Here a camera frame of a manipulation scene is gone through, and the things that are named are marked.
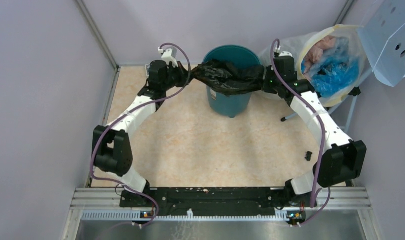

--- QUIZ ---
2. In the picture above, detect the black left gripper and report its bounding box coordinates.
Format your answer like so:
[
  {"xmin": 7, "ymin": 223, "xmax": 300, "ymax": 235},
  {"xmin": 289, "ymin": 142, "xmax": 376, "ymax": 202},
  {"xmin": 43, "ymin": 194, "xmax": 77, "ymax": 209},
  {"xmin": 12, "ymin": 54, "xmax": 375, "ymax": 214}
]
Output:
[{"xmin": 161, "ymin": 61, "xmax": 195, "ymax": 91}]

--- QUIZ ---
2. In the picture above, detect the black trash bag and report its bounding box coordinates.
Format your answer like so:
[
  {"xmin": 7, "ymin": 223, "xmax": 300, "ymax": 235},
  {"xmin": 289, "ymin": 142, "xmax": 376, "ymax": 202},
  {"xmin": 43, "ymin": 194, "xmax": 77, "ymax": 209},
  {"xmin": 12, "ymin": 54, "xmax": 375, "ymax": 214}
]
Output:
[{"xmin": 191, "ymin": 59, "xmax": 265, "ymax": 96}]

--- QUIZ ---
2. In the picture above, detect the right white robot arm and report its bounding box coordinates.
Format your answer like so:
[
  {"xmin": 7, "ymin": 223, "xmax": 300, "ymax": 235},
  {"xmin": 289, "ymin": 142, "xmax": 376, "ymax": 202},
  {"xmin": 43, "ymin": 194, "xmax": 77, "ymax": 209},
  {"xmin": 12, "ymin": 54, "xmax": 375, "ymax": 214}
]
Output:
[{"xmin": 262, "ymin": 56, "xmax": 367, "ymax": 206}]

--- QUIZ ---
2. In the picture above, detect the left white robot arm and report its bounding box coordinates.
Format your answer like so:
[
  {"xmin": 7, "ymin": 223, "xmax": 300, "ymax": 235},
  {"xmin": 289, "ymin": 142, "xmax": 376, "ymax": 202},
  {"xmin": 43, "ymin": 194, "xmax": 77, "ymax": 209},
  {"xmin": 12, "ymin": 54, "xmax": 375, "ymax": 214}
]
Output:
[{"xmin": 91, "ymin": 60, "xmax": 191, "ymax": 207}]

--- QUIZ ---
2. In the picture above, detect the teal plastic trash bin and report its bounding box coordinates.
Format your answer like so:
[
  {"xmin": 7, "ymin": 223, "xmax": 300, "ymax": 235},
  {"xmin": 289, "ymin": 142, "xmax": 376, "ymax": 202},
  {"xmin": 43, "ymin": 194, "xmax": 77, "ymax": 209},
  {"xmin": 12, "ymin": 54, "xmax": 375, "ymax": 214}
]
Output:
[{"xmin": 203, "ymin": 45, "xmax": 261, "ymax": 118}]

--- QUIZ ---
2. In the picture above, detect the pink trash bag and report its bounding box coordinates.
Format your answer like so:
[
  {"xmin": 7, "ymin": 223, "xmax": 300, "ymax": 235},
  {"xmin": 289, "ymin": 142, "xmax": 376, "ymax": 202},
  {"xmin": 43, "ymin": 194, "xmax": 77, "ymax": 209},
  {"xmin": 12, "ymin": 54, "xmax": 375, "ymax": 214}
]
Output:
[{"xmin": 301, "ymin": 35, "xmax": 337, "ymax": 81}]

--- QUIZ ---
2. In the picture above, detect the translucent bag of trash bags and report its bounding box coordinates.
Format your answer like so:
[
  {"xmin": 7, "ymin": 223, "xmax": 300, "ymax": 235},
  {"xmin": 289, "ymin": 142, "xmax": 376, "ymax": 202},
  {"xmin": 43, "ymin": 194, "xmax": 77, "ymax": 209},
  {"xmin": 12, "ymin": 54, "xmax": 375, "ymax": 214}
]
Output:
[{"xmin": 258, "ymin": 24, "xmax": 369, "ymax": 109}]

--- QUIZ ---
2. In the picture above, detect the blue trash bag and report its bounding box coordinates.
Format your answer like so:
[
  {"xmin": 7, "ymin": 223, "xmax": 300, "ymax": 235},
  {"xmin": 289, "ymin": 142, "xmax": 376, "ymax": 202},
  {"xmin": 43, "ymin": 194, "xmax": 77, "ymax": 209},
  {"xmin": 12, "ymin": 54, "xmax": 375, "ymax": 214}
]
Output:
[{"xmin": 309, "ymin": 37, "xmax": 361, "ymax": 98}]

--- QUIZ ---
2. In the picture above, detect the blue playing card box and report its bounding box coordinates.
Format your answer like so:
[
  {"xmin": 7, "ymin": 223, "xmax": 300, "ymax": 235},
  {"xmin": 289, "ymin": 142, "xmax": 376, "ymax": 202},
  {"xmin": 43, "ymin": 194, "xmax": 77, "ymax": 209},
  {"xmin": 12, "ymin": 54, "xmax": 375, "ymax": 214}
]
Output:
[{"xmin": 145, "ymin": 64, "xmax": 151, "ymax": 78}]

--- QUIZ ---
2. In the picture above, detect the small black plastic clip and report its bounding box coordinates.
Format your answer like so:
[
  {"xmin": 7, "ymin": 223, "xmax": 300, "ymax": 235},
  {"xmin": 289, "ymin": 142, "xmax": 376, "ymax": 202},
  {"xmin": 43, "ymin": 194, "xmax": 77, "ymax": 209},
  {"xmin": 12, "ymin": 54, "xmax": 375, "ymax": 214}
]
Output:
[{"xmin": 304, "ymin": 151, "xmax": 313, "ymax": 162}]

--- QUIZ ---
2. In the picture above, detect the perforated light blue panel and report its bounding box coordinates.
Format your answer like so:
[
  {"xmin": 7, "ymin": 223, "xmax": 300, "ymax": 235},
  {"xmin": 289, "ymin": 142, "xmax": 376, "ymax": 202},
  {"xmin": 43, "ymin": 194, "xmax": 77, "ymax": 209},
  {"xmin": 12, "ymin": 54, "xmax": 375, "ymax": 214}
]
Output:
[{"xmin": 358, "ymin": 0, "xmax": 405, "ymax": 87}]

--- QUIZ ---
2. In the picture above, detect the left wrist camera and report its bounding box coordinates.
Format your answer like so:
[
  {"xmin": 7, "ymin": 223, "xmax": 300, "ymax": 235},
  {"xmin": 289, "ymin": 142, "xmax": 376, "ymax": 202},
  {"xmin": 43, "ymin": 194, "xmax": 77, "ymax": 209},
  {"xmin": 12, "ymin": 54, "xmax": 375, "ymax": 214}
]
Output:
[{"xmin": 158, "ymin": 47, "xmax": 179, "ymax": 68}]

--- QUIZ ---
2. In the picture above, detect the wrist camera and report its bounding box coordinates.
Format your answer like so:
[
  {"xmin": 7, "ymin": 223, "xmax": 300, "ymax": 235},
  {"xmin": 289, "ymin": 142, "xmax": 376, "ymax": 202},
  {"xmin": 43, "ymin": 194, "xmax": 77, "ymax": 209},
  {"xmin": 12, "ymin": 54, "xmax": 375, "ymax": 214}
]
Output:
[
  {"xmin": 273, "ymin": 46, "xmax": 293, "ymax": 58},
  {"xmin": 158, "ymin": 47, "xmax": 179, "ymax": 68}
]

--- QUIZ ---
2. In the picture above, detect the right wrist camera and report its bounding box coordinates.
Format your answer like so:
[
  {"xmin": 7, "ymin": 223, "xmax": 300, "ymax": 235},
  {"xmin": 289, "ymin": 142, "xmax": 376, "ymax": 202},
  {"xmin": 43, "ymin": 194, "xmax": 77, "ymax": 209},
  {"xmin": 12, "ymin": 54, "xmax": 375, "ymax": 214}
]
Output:
[{"xmin": 273, "ymin": 46, "xmax": 293, "ymax": 58}]

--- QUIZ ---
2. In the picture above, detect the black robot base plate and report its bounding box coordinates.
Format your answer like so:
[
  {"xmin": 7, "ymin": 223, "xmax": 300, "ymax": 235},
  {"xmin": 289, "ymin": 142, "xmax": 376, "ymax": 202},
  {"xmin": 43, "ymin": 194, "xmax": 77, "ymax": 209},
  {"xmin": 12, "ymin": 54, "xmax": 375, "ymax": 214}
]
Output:
[{"xmin": 119, "ymin": 187, "xmax": 311, "ymax": 217}]

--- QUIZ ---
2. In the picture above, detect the white cable duct strip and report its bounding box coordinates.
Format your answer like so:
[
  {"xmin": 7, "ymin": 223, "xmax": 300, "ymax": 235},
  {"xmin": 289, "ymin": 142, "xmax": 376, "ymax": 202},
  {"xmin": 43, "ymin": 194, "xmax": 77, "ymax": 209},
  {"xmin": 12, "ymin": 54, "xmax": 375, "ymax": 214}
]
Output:
[{"xmin": 81, "ymin": 210, "xmax": 289, "ymax": 222}]

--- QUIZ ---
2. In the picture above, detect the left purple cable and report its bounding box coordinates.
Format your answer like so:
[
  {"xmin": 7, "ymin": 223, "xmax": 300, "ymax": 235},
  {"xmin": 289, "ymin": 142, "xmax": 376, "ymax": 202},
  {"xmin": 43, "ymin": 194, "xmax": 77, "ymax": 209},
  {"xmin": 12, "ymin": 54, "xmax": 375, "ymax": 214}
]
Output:
[{"xmin": 89, "ymin": 43, "xmax": 192, "ymax": 229}]

